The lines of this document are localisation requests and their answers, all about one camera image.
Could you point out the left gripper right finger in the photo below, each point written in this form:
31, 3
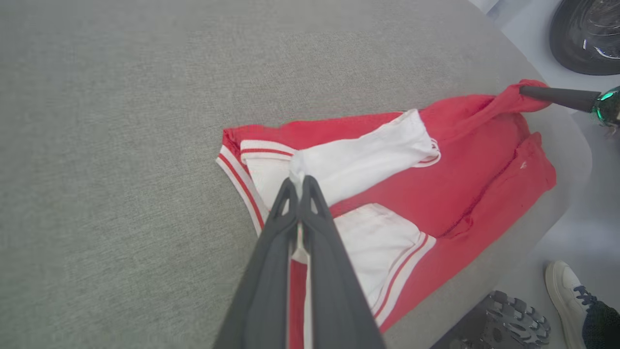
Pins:
334, 300

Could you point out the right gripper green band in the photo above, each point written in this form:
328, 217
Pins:
609, 106

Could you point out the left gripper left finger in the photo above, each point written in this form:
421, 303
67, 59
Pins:
264, 291

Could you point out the red Bulls jersey garment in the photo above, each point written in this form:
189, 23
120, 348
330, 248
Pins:
465, 194

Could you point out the black glossy round object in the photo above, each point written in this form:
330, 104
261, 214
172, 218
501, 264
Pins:
586, 39

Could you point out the grey mecanum wheel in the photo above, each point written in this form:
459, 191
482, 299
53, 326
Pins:
520, 317

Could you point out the white sneaker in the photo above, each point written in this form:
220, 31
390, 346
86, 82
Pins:
564, 295

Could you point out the dark trouser leg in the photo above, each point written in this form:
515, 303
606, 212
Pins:
603, 327

